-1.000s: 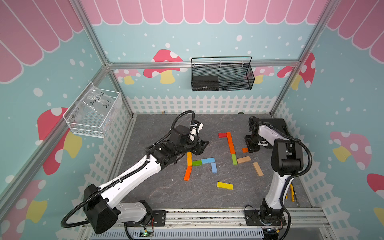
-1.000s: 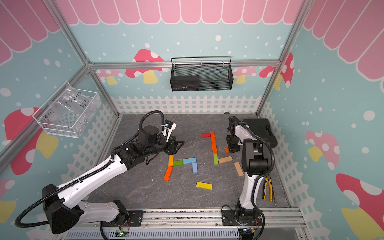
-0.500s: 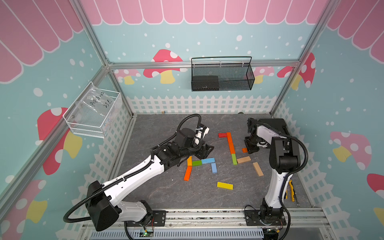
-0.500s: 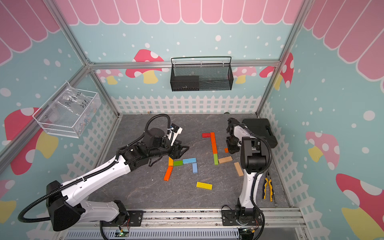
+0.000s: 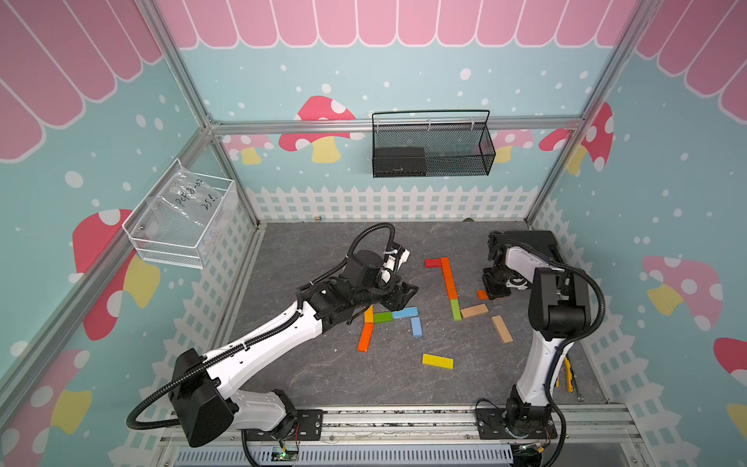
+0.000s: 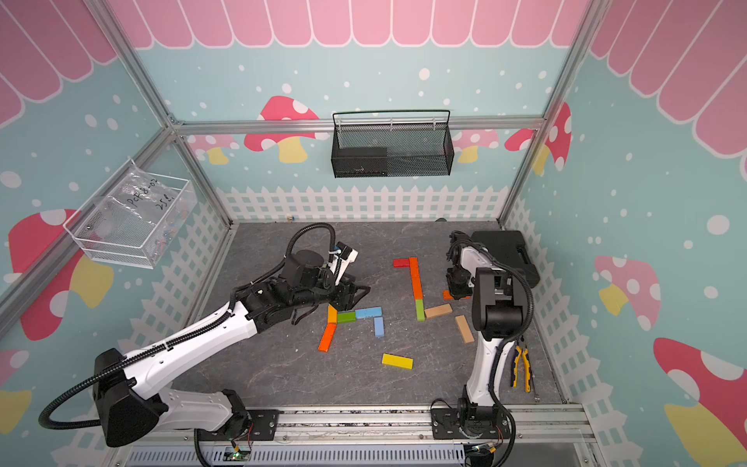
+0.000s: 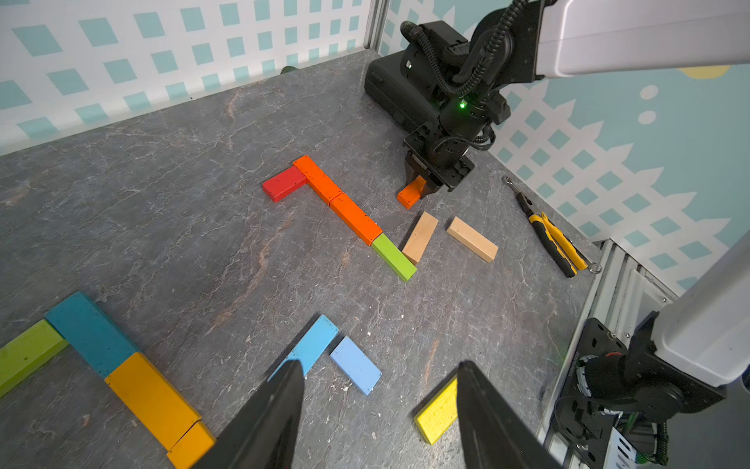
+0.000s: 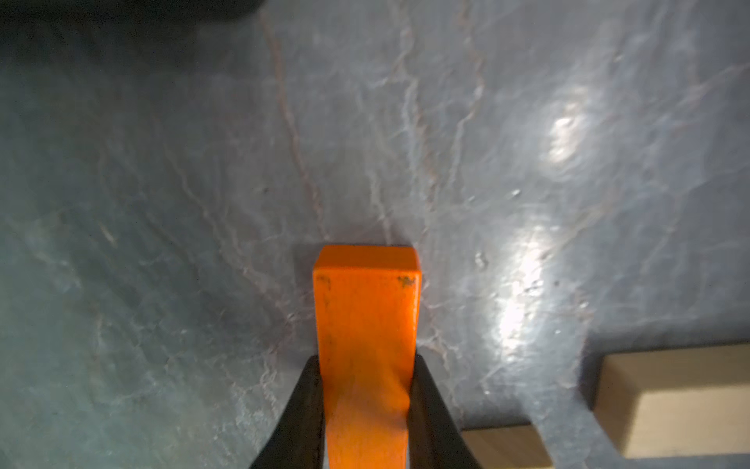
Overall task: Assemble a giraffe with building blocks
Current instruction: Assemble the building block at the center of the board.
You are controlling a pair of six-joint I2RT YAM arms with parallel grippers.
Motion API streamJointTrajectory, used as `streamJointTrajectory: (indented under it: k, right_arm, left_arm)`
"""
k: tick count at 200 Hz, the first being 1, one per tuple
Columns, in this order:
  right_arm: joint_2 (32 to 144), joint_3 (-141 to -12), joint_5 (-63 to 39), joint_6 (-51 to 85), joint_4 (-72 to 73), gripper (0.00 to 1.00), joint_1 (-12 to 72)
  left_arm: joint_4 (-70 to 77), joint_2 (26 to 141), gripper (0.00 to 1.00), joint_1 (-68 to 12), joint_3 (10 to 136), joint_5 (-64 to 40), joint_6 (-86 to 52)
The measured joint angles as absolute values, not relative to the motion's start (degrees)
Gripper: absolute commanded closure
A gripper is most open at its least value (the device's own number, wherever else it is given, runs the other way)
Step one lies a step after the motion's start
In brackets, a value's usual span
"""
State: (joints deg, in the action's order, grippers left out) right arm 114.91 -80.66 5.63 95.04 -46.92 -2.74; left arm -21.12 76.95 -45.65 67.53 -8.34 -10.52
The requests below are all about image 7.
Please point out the yellow handled pliers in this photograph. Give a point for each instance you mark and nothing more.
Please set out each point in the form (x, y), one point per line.
(564, 253)

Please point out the yellow-orange long block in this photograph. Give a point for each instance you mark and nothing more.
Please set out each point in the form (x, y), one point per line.
(153, 400)

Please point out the orange block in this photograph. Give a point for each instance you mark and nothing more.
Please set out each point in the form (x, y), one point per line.
(356, 219)
(412, 193)

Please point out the red-orange block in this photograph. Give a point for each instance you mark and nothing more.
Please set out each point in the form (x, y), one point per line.
(324, 187)

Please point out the lime green short block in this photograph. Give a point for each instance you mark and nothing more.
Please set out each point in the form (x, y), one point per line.
(27, 352)

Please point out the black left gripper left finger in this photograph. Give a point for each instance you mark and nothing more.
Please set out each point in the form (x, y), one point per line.
(264, 432)

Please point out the light blue long block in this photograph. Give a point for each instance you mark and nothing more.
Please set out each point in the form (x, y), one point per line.
(311, 345)

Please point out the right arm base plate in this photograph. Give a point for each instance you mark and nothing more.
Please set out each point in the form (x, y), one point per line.
(584, 415)

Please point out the tan wooden long block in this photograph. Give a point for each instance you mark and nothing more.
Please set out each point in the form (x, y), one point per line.
(472, 239)

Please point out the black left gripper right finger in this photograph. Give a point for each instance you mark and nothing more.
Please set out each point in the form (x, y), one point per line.
(492, 435)

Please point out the light blue short block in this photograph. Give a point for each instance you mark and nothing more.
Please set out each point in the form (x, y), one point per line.
(356, 365)

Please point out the red short block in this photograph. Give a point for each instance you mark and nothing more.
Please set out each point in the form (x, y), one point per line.
(284, 183)

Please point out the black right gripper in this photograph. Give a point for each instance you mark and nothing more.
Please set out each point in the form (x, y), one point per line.
(440, 160)

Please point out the black plastic tool case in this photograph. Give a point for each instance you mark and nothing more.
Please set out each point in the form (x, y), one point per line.
(401, 84)

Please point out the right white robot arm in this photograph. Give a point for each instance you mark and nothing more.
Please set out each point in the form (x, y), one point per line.
(683, 357)

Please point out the yellow-orange short block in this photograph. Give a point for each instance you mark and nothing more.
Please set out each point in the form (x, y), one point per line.
(192, 446)

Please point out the yellow long block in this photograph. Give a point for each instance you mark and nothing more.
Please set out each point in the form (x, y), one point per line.
(436, 417)

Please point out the tan wooden short block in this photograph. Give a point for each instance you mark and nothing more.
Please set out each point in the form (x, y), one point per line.
(419, 238)

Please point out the teal long block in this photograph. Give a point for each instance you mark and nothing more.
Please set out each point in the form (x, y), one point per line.
(94, 336)

